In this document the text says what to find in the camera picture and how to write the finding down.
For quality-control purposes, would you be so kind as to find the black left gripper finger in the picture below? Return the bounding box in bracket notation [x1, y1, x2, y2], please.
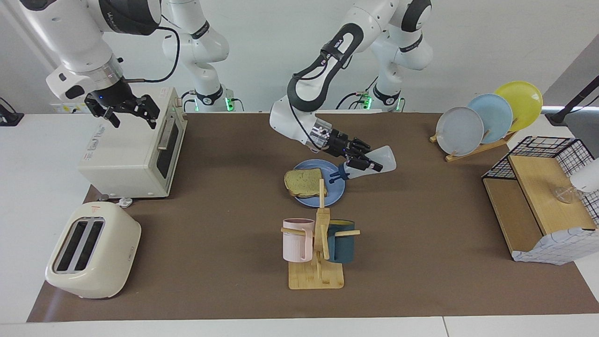
[349, 137, 373, 155]
[345, 155, 383, 172]

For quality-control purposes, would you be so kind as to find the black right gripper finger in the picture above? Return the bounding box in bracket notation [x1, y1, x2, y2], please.
[132, 95, 161, 130]
[84, 99, 121, 129]

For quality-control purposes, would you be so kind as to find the seasoning bottle with navy cap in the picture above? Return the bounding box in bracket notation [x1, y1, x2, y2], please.
[329, 146, 397, 182]

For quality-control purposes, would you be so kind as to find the toast bread slice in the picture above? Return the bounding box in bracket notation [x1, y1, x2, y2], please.
[284, 168, 328, 198]

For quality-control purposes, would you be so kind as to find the blue round plate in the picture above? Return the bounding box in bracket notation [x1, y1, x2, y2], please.
[289, 159, 346, 208]

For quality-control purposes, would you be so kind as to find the grey plate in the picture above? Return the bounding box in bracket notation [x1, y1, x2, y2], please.
[436, 106, 485, 156]

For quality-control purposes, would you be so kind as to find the wooden plate rack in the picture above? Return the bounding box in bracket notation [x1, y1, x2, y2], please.
[430, 119, 519, 162]

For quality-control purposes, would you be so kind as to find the light blue plate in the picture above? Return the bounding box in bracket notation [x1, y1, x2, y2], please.
[467, 94, 514, 145]

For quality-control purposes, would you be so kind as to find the yellow plate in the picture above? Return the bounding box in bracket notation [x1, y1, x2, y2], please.
[495, 81, 543, 132]

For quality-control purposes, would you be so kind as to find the white power strip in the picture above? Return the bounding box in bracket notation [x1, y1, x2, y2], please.
[50, 101, 87, 114]

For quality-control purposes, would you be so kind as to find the white toaster oven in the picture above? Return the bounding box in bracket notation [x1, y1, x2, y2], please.
[78, 87, 188, 199]

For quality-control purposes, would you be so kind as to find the dark teal mug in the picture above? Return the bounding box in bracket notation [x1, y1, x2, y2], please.
[326, 220, 356, 264]

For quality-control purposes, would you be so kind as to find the black clamp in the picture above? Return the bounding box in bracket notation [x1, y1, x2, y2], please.
[0, 97, 25, 127]

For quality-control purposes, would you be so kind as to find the pink ribbed mug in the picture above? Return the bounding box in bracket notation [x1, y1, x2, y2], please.
[283, 218, 315, 263]

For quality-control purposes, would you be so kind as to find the brown table mat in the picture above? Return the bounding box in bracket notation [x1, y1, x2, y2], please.
[27, 112, 599, 322]

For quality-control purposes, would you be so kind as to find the wooden mug rack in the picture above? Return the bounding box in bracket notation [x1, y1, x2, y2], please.
[281, 179, 361, 290]

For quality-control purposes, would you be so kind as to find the cream two-slot toaster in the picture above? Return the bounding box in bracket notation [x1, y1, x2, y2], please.
[45, 202, 142, 300]

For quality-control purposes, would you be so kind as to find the wooden shelf box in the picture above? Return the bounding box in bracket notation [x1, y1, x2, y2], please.
[483, 155, 597, 261]

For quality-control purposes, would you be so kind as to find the clear glass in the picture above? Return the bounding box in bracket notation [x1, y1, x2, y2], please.
[552, 185, 581, 204]

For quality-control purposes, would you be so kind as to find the white checked cloth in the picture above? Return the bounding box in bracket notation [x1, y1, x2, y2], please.
[511, 227, 599, 266]

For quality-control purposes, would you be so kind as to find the white cylinder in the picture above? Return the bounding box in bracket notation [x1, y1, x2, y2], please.
[570, 158, 599, 193]

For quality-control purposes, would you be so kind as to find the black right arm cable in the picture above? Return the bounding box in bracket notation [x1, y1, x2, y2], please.
[119, 26, 181, 85]

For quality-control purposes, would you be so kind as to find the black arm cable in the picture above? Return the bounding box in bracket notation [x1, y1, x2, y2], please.
[289, 56, 356, 153]
[119, 26, 181, 85]

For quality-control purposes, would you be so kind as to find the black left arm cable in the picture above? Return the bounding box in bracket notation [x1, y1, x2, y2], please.
[289, 56, 356, 153]

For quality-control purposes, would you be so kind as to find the black wire basket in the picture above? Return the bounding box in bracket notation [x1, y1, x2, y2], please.
[482, 136, 599, 227]

